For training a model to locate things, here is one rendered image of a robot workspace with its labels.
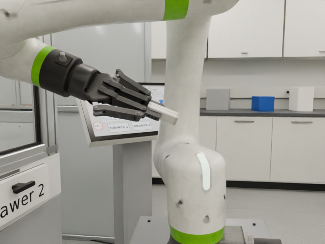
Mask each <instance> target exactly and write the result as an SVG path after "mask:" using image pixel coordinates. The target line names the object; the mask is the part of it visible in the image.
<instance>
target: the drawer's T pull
mask: <svg viewBox="0 0 325 244"><path fill-rule="evenodd" d="M34 185H35V181H30V182H28V183H17V184H15V185H12V190H13V193H14V194H18V193H20V192H22V191H24V190H26V189H28V188H30V187H32V186H34Z"/></svg>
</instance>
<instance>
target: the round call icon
mask: <svg viewBox="0 0 325 244"><path fill-rule="evenodd" d="M92 125H93V129H94V131H98V130H104V127H103V123H102V121H99V122H92Z"/></svg>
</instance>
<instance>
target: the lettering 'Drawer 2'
mask: <svg viewBox="0 0 325 244"><path fill-rule="evenodd" d="M41 185H42V190H43V188H44V185H43V184H40V185H39V187H40V186H41ZM42 190H41V192H42ZM33 192H34V191H32V192H30V202H31V194H32V193H33ZM41 192H40V194H39V197H40V196H42V195H44V193H43V194H41ZM24 197H27V198H26V199H25V200H23V198H24ZM23 198H22V201H21V202H22V205H26V204H28V202H27V203H26V204H24V203H23V202H24V201H26V200H27V199H28V196H27V195H24V196H23ZM19 200H20V198H19V199H18V205H17V204H16V201H14V205H13V208H12V205H11V203H10V207H11V210H12V212H14V207H15V205H16V209H18V207H19ZM3 208H6V209H5V210H4V211H6V214H5V215H4V216H2V213H3V212H4V211H2V212H1V214H0V216H1V218H4V217H5V216H6V215H8V209H7V206H3V207H2V208H1V209H3Z"/></svg>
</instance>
